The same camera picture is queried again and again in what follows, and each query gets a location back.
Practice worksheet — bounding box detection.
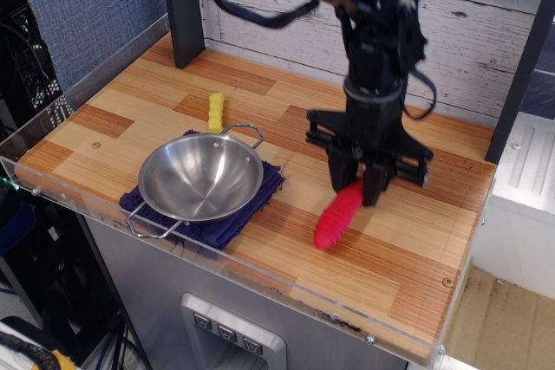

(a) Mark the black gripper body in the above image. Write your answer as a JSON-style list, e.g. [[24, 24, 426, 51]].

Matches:
[[306, 79, 434, 186]]

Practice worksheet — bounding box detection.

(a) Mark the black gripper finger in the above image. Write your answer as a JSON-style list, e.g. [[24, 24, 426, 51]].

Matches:
[[327, 146, 359, 191], [362, 163, 395, 207]]

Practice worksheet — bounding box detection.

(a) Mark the red handled metal spoon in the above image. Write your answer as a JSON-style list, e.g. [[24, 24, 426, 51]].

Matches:
[[314, 179, 363, 250]]

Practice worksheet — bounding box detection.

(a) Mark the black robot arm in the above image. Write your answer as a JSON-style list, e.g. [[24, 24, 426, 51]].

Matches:
[[213, 0, 434, 206]]

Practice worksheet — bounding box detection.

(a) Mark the clear acrylic table guard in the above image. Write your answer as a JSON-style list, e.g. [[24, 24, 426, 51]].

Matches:
[[1, 37, 493, 369]]

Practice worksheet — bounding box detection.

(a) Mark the yellow ridged plastic piece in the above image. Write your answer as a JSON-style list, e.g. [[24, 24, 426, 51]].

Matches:
[[208, 93, 225, 133]]

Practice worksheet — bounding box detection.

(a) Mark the purple folded cloth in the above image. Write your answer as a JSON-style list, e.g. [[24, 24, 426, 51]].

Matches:
[[119, 130, 284, 250]]

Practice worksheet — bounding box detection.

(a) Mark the white metal side cabinet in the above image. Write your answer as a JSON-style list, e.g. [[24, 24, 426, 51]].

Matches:
[[471, 113, 554, 298]]

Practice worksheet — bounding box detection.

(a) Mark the silver button control panel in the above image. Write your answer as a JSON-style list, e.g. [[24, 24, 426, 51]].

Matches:
[[180, 293, 287, 369]]

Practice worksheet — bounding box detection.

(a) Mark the black plastic crate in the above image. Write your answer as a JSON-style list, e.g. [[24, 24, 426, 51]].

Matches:
[[1, 0, 62, 127]]

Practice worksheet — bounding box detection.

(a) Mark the yellow tape piece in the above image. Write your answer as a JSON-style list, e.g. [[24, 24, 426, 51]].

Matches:
[[43, 350, 80, 370]]

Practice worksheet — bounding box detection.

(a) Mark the stainless steel two-handled bowl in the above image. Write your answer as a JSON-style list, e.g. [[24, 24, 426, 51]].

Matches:
[[126, 123, 265, 239]]

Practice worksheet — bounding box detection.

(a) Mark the dark right frame post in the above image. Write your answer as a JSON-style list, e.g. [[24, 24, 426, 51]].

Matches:
[[485, 0, 554, 164]]

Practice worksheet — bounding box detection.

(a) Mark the dark frame post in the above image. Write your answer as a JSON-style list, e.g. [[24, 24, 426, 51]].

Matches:
[[485, 0, 554, 164], [166, 0, 206, 68]]

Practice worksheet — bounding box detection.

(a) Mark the dark left frame post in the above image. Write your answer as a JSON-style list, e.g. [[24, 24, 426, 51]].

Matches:
[[166, 0, 206, 68]]

